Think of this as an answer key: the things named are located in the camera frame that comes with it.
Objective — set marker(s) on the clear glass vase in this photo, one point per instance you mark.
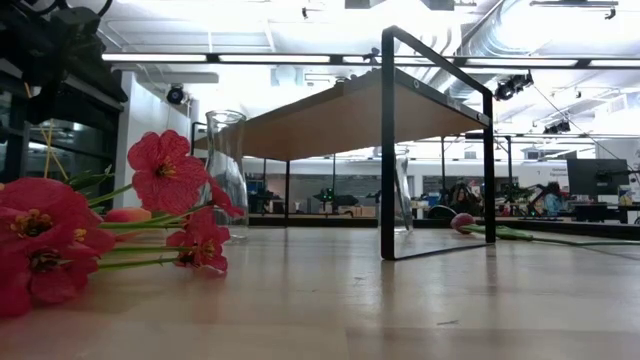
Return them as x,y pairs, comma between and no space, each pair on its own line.
405,200
227,150

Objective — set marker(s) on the dark red tulip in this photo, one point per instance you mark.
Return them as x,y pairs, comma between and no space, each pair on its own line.
462,221

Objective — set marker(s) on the large red flower bunch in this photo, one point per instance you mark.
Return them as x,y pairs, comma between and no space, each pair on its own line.
165,172

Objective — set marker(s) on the orange tulip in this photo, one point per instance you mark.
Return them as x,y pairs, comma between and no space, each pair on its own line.
127,215

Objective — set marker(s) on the background black robot arm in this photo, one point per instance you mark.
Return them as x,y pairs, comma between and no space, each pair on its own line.
345,200

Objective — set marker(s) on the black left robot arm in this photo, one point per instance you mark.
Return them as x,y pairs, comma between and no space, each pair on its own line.
45,30

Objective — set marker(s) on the cardboard box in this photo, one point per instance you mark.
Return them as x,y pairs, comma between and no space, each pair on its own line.
367,211

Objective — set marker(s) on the black office chair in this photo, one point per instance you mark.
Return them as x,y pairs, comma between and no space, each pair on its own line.
442,212

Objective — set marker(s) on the person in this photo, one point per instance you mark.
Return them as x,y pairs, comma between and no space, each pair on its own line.
462,197
552,202

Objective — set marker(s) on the black track spotlight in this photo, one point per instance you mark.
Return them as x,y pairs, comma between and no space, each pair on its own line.
512,86
557,127

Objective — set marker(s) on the wide black monitor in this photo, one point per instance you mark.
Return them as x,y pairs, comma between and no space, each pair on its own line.
597,177

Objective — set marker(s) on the black metal table frame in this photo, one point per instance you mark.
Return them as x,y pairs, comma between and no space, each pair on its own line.
325,221

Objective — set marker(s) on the wooden shelf with black frame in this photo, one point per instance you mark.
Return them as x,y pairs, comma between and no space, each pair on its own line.
350,120

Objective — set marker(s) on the black round ceiling camera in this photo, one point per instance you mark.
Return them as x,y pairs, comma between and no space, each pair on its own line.
175,95

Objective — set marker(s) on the silver ceiling duct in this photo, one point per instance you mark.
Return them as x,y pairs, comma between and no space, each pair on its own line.
500,30

